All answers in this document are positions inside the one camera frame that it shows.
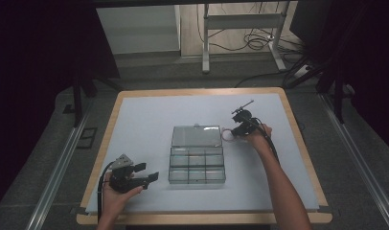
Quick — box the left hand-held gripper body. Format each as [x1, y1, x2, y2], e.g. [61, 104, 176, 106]
[108, 153, 150, 194]

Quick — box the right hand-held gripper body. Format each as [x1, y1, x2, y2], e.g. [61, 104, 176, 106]
[231, 100, 263, 137]

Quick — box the red rubber band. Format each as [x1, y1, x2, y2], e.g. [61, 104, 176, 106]
[220, 127, 237, 144]

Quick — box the clear plastic compartment box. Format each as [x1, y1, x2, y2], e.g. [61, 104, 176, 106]
[168, 123, 227, 186]

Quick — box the person's left hand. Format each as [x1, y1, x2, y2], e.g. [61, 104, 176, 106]
[101, 172, 145, 219]

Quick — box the person's right hand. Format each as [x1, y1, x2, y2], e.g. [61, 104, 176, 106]
[244, 124, 274, 151]

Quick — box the white table mat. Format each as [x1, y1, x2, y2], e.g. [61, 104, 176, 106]
[85, 93, 321, 215]

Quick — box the white power strip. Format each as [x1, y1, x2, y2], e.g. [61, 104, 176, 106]
[292, 64, 313, 80]

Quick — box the dark metal stand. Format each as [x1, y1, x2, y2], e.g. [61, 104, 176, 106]
[71, 73, 99, 128]
[316, 63, 356, 125]

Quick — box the grey cabinet panel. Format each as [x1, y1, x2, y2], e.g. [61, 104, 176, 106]
[96, 4, 181, 56]

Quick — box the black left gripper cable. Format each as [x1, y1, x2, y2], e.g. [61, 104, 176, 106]
[97, 161, 116, 224]

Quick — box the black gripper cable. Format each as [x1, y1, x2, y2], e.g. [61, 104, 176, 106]
[243, 116, 281, 165]
[97, 161, 116, 224]

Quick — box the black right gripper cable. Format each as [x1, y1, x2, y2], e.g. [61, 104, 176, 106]
[243, 116, 281, 165]

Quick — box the aluminium floor rail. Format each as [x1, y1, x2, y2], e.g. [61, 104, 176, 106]
[24, 104, 92, 230]
[320, 94, 389, 230]

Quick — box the coiled black floor cable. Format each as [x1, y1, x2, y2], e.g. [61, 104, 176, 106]
[243, 32, 275, 52]

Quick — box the white metal desk frame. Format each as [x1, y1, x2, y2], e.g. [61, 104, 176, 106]
[201, 2, 287, 75]

